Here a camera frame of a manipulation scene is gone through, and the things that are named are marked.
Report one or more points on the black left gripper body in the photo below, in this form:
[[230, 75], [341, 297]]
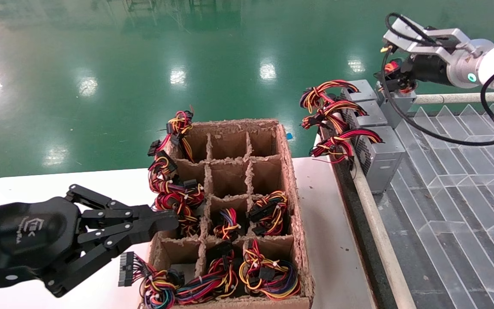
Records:
[[23, 237]]

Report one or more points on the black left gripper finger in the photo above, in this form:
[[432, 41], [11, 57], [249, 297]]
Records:
[[160, 217], [113, 247]]

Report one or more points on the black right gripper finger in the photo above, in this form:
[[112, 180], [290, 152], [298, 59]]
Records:
[[402, 64], [397, 82]]

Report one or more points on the white conveyor rail pipe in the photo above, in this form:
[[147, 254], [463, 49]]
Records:
[[453, 98], [380, 240]]

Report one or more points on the conveyor with clear dividers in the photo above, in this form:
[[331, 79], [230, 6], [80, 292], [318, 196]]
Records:
[[465, 214]]

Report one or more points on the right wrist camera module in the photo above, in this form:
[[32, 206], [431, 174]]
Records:
[[427, 45]]

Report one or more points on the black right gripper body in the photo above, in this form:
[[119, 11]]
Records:
[[427, 69]]

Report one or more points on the brown cardboard divider box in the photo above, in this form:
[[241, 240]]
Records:
[[230, 176]]

